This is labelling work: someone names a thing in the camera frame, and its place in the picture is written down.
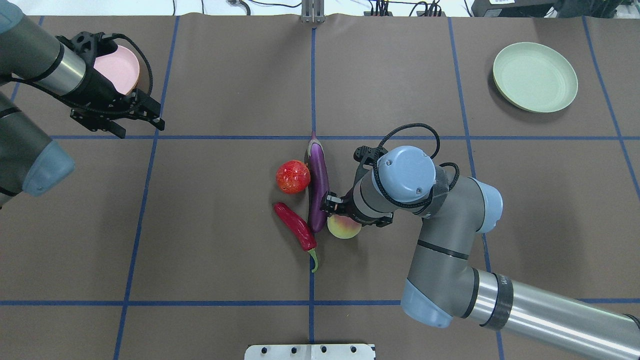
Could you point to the red chili pepper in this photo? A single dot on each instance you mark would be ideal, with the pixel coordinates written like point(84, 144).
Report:
point(300, 229)

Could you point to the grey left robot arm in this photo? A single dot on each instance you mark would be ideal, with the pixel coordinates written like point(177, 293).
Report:
point(63, 68)

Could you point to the black box at table edge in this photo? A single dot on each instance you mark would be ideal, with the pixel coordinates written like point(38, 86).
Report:
point(511, 8)

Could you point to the purple eggplant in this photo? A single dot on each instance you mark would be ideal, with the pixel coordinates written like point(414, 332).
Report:
point(319, 184)

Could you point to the brown table mat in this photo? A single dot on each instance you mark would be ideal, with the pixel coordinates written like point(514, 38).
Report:
point(165, 245)

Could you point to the yellow pink peach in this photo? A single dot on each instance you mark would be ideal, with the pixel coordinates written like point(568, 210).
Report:
point(343, 227)

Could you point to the white mount plate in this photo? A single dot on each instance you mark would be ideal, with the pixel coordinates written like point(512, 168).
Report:
point(327, 351)

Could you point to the green plate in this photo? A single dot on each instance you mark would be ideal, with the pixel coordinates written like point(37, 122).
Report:
point(535, 78)

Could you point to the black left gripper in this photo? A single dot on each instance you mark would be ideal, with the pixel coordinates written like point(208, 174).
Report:
point(103, 91)

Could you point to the grey metal bracket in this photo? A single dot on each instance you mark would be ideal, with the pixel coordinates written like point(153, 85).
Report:
point(313, 11)

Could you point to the pink plate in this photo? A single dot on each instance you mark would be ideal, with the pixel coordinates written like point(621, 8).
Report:
point(121, 67)

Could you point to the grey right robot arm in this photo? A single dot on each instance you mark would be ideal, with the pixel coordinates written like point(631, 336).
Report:
point(441, 284)

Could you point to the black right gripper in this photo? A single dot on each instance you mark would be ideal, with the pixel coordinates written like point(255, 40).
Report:
point(332, 202)

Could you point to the red pomegranate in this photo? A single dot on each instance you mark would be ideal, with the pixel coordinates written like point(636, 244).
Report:
point(293, 177)

